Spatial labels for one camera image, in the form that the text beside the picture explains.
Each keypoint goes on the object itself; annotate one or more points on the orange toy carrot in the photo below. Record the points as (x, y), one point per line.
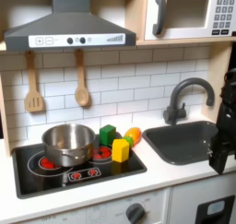
(134, 135)

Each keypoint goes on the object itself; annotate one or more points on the green toy block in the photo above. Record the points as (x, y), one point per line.
(107, 135)

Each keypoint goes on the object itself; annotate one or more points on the dark grey sink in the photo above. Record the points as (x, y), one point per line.
(184, 144)

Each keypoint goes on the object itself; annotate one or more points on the dark grey tap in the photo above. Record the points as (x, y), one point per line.
(176, 111)

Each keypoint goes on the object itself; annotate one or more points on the yellow toy block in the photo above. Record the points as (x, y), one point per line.
(120, 150)

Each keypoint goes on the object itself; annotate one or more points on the grey oven knob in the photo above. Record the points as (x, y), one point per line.
(135, 214)

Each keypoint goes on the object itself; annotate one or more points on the wooden microwave shelf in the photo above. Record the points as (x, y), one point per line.
(184, 41)

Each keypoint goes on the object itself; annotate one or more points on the white toy microwave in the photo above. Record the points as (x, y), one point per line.
(187, 11)

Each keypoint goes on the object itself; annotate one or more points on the wooden spoon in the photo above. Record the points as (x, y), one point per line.
(81, 94)

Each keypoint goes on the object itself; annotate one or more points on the steel pot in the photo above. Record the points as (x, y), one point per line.
(67, 150)

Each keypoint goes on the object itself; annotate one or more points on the black toy stove top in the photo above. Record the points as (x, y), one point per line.
(33, 181)

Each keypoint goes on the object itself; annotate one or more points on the slotted wooden spatula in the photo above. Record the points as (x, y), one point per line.
(33, 101)

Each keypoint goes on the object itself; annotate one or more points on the grey range hood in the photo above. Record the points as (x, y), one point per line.
(70, 25)

